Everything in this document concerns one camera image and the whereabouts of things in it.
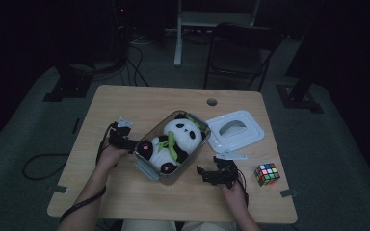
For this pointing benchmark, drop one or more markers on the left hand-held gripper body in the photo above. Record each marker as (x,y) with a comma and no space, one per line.
(118,134)

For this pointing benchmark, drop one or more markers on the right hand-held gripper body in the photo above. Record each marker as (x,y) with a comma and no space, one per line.
(228,171)

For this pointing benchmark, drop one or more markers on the grey translucent storage box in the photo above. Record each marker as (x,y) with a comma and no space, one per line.
(170,179)

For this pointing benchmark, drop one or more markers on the white box lid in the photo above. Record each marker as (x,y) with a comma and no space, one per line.
(237,131)

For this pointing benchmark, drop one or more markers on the panda plush toy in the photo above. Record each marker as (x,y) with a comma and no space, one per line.
(183,138)

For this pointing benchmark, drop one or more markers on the person's left hand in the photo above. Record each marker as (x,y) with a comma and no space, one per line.
(110,157)

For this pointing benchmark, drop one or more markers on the person's right hand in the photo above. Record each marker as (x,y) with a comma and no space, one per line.
(236,197)

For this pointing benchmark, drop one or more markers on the colourful puzzle cube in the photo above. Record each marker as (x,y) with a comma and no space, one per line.
(267,174)

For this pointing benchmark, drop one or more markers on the small black floor object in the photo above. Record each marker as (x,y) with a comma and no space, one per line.
(76,125)

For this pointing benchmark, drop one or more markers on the grey tape piece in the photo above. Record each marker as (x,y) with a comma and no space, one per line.
(288,193)

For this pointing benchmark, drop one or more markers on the black stand with square base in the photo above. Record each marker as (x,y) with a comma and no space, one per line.
(69,85)

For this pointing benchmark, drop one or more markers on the person's lap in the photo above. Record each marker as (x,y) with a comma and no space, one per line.
(151,226)

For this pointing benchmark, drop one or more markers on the black stand with flat base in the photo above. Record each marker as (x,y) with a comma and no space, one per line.
(298,96)

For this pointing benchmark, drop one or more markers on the black folding chair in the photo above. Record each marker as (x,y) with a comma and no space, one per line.
(237,54)

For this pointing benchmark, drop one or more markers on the white desk frame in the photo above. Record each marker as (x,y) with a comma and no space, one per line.
(186,19)

